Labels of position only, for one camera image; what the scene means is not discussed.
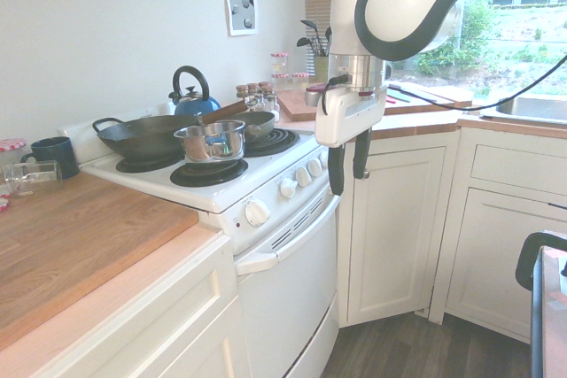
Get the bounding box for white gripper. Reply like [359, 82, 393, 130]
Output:
[315, 84, 388, 197]

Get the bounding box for white oven door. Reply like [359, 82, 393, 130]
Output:
[234, 194, 341, 378]

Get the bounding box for white corner cabinet door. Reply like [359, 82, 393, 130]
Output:
[338, 131, 461, 329]

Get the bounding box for reddish wooden cutting board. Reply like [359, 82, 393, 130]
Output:
[275, 88, 321, 123]

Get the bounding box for white electric stove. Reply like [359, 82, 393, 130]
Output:
[56, 105, 341, 378]

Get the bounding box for tall red-lid glass jar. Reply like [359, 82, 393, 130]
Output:
[270, 52, 291, 91]

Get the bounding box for stainless steel saucepan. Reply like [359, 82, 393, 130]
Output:
[173, 120, 246, 164]

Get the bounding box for wooden window blind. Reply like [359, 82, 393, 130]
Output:
[303, 0, 355, 86]

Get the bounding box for white sink cabinet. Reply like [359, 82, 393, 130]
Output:
[427, 126, 567, 344]

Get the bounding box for small geometric shapes print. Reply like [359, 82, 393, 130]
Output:
[223, 0, 259, 37]

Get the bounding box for stainless steel sink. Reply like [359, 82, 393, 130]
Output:
[479, 96, 567, 125]

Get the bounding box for black cast iron wok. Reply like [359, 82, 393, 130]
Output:
[91, 113, 203, 163]

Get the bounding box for white lower cabinet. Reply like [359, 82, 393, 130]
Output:
[27, 231, 247, 378]

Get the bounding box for dark blue mug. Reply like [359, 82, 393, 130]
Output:
[19, 135, 81, 181]

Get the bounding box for clear glass jar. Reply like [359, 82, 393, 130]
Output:
[0, 158, 65, 199]

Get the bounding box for dark wooden-handled frying pan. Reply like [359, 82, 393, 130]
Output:
[197, 99, 276, 144]

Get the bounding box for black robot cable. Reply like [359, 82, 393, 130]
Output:
[319, 53, 567, 116]

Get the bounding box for blue kettle with black handle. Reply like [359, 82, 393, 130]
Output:
[167, 65, 222, 118]

